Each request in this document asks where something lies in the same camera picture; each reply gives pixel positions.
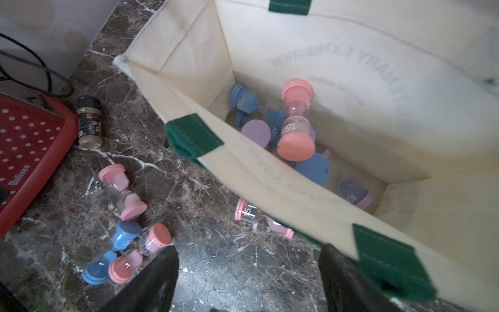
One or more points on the pink hourglass top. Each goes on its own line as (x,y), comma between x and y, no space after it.
(245,211)

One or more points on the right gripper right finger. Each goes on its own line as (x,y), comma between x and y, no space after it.
(345,288)

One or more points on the red and steel toaster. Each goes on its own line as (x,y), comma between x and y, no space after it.
(34,141)

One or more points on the cream canvas tote bag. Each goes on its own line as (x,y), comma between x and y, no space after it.
(405,95)

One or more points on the pink hourglass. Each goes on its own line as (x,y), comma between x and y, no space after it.
(140,253)
(296,143)
(130,204)
(245,211)

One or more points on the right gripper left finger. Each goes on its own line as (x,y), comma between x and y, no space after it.
(152,289)

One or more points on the large blue purple hourglass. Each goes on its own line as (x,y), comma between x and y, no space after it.
(317,168)

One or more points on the small spice jar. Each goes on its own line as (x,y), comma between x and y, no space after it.
(90,130)

